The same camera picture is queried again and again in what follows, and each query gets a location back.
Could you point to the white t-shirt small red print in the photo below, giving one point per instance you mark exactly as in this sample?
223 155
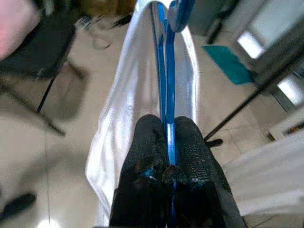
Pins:
123 95

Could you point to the person bare pink limb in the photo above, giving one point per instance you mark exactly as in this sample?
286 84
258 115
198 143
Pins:
14 28

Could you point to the plain white t-shirt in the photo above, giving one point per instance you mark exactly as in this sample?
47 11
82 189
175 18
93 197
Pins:
273 178

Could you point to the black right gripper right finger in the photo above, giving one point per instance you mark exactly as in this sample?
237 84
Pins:
197 171

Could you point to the blue clothes hanger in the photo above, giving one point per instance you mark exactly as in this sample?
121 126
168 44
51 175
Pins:
169 71

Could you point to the black chair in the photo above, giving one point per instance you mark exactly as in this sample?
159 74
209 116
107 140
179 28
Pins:
47 47

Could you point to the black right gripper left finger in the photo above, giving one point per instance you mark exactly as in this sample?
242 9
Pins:
142 166

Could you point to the black clothes rack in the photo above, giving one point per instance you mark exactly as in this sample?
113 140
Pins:
249 99

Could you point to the teal floor mat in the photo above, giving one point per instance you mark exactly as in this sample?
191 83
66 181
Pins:
232 66

